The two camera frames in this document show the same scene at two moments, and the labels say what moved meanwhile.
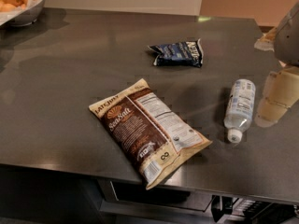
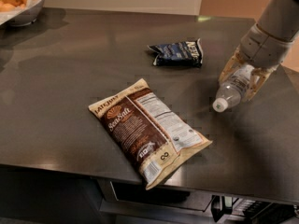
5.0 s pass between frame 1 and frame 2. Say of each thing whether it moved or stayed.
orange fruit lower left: stayed
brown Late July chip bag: stayed
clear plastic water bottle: moved
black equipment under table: stayed
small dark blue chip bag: stayed
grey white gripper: moved
